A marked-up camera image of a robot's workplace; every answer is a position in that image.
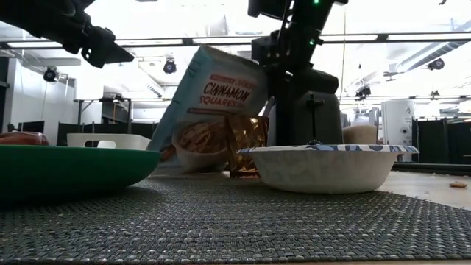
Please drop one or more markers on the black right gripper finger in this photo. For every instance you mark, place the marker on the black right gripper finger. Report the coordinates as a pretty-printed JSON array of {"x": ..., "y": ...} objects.
[{"x": 285, "y": 110}]

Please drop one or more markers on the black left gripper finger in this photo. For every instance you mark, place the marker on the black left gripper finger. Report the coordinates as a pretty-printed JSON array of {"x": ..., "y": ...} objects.
[{"x": 105, "y": 49}]

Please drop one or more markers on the silver table knife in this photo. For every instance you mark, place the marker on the silver table knife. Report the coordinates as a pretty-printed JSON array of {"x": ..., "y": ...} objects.
[{"x": 269, "y": 105}]

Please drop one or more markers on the blue cinnamon squares cereal box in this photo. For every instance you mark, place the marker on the blue cinnamon squares cereal box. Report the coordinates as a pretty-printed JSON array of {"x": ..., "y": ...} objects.
[{"x": 217, "y": 92}]

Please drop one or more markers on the white plastic container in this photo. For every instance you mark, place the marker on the white plastic container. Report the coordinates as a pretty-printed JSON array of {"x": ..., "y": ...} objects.
[{"x": 121, "y": 140}]

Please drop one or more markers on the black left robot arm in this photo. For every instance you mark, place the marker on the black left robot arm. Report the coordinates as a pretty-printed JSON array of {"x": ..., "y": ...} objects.
[{"x": 33, "y": 18}]

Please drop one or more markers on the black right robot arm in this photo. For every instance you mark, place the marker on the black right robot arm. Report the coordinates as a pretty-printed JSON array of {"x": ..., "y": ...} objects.
[{"x": 305, "y": 18}]

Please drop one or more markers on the black two-slot toaster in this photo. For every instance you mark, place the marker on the black two-slot toaster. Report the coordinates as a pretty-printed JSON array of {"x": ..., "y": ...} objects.
[{"x": 327, "y": 117}]

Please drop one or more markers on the amber glass cup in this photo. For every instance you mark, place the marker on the amber glass cup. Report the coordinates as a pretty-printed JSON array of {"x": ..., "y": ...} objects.
[{"x": 246, "y": 140}]

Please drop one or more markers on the black overhead beam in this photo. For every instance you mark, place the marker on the black overhead beam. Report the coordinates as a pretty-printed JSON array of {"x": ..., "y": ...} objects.
[{"x": 158, "y": 41}]

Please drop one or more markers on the black-legged background table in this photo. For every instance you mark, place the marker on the black-legged background table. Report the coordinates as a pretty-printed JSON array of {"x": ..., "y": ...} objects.
[{"x": 79, "y": 110}]

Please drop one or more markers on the blue patterned paper bowl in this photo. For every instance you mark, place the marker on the blue patterned paper bowl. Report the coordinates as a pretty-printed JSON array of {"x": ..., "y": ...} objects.
[{"x": 324, "y": 171}]

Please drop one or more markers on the glass of milk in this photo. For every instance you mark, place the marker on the glass of milk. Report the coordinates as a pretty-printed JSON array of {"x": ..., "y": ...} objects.
[{"x": 360, "y": 134}]

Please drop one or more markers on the black partition panel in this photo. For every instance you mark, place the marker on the black partition panel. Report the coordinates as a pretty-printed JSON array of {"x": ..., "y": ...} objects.
[
  {"x": 456, "y": 141},
  {"x": 73, "y": 129}
]

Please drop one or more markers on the white cylindrical appliance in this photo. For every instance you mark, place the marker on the white cylindrical appliance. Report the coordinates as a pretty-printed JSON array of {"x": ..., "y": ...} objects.
[{"x": 397, "y": 125}]

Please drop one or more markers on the green plastic plate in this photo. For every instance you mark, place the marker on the green plastic plate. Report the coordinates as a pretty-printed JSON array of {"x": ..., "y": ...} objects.
[{"x": 73, "y": 169}]

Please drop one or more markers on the grey woven placemat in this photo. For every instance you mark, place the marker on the grey woven placemat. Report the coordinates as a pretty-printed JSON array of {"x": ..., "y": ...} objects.
[{"x": 235, "y": 224}]

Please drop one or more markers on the spilled cereal piece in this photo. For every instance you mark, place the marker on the spilled cereal piece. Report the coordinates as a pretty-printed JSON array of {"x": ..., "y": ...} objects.
[{"x": 458, "y": 184}]

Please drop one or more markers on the black ceiling camera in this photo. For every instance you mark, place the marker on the black ceiling camera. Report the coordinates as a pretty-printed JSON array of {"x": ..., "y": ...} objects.
[
  {"x": 169, "y": 67},
  {"x": 50, "y": 74},
  {"x": 436, "y": 64},
  {"x": 363, "y": 91}
]

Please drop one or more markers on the black aluminium table frame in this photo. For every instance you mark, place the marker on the black aluminium table frame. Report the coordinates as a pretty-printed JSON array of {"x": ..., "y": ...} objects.
[{"x": 434, "y": 168}]

